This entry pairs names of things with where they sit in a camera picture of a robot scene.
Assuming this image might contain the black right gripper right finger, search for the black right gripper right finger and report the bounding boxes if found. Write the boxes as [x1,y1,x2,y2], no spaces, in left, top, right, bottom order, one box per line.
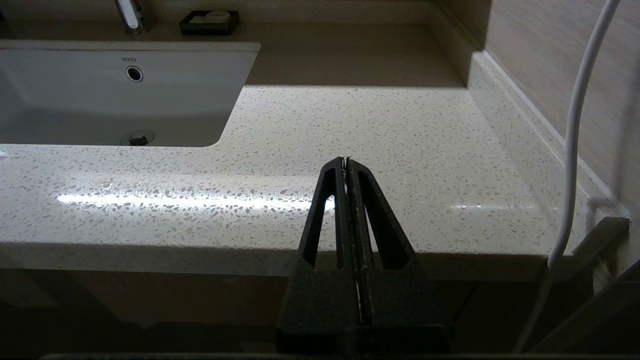
[346,158,451,354]

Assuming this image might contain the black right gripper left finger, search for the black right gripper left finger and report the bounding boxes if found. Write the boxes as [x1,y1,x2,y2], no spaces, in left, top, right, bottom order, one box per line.
[276,156,361,352]

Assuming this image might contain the grey metal bar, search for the grey metal bar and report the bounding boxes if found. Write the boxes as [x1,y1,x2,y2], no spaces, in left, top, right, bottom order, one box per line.
[530,217,640,356]

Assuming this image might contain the metal sink drain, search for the metal sink drain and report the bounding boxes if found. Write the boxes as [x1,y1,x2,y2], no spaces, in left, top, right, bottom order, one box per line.
[120,129,156,147]

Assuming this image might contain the black soap dish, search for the black soap dish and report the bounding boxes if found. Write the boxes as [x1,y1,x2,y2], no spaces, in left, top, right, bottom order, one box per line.
[179,10,240,36]

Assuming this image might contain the white soap bar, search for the white soap bar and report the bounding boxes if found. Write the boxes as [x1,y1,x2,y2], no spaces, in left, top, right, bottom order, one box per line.
[192,10,232,23]

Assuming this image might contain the white ceramic sink basin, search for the white ceramic sink basin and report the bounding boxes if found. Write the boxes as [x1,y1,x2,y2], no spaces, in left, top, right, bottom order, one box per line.
[0,40,262,148]

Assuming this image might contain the chrome faucet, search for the chrome faucet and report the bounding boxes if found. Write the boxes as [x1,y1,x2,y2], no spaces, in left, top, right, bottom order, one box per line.
[114,0,147,35]

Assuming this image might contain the white cable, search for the white cable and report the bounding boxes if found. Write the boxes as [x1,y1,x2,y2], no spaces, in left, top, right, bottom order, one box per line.
[512,0,622,353]

